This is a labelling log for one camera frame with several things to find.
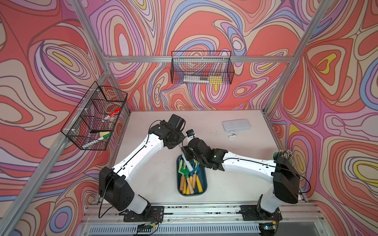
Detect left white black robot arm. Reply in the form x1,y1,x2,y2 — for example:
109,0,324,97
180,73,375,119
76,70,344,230
98,114,186,214

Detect light blue hand fork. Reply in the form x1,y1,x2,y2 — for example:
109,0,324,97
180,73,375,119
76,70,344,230
180,146,194,175

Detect dark green hand rake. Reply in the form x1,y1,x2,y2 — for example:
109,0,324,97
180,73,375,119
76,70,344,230
179,164,187,194

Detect yellow item in back basket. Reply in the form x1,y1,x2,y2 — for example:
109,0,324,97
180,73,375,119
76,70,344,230
209,76,223,85

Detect red capped marker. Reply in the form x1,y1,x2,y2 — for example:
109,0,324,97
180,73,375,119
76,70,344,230
103,107,121,121

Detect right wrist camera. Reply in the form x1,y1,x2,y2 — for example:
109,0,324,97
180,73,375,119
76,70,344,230
186,129,195,139

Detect yellow handled garden tool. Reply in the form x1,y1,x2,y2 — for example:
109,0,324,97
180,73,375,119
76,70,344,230
196,176,203,193

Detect black wire basket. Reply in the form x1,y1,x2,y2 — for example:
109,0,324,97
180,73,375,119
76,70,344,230
170,50,235,85
61,82,128,151

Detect green capped marker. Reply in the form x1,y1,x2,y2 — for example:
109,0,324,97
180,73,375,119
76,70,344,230
82,132,111,149

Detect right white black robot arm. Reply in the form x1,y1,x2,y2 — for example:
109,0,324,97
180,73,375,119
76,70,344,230
181,138,302,213

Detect translucent plastic lidded box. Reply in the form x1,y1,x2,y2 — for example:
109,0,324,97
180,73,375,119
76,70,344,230
222,119,251,132

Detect back black wire basket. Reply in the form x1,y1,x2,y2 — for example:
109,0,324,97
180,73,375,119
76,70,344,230
170,50,235,85

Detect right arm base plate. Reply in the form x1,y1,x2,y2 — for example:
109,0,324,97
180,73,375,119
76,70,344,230
239,205,283,221

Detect left black wire basket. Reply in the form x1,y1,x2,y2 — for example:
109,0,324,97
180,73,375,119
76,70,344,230
61,82,128,151

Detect green cup of pencils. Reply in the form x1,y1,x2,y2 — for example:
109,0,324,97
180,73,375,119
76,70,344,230
272,149,294,166

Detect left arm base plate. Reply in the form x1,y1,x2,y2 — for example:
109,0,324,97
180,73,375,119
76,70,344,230
123,206,164,223

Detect teal storage box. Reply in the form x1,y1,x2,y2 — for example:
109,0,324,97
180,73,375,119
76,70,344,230
176,155,208,197

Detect small white clip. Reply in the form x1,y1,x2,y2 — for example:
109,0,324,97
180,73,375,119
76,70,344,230
228,131,238,139

